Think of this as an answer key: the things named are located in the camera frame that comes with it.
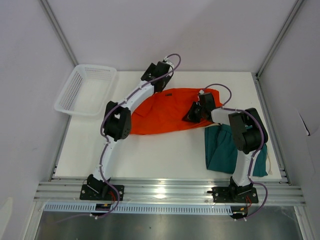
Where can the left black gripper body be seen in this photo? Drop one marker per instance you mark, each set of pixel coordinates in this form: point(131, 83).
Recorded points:
point(167, 79)

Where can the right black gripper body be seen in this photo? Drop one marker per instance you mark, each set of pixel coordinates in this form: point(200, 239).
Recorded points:
point(202, 110)

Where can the orange shorts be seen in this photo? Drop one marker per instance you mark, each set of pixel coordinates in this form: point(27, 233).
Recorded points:
point(163, 112)

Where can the green shorts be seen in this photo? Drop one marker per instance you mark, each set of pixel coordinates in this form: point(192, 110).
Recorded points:
point(220, 150)

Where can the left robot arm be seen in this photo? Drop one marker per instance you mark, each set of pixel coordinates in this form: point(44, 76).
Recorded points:
point(117, 125)

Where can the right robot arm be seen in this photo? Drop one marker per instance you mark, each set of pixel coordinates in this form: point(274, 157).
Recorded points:
point(248, 134)

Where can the white plastic basket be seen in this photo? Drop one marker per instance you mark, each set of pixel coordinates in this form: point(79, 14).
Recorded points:
point(86, 90)

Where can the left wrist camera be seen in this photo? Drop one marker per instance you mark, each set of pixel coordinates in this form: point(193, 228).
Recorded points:
point(168, 62)

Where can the right table edge rail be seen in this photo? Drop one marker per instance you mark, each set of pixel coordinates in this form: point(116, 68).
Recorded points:
point(271, 132)

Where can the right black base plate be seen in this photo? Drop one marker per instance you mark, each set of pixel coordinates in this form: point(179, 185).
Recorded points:
point(228, 194)

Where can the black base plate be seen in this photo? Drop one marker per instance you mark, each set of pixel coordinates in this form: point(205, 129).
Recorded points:
point(105, 194)
point(228, 194)

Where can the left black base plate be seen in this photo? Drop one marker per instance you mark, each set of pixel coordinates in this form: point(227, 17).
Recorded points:
point(105, 194)

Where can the left aluminium frame post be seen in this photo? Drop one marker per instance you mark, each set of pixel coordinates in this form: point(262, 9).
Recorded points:
point(53, 20)

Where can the aluminium frame post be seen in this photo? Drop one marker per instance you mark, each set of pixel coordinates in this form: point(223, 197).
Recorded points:
point(53, 20)
point(295, 10)

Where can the right aluminium frame post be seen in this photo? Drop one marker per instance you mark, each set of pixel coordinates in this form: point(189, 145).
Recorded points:
point(295, 10)

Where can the aluminium mounting rail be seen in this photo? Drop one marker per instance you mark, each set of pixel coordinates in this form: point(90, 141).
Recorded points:
point(167, 191)

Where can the white slotted cable duct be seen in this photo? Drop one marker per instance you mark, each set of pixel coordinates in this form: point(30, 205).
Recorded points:
point(135, 208)

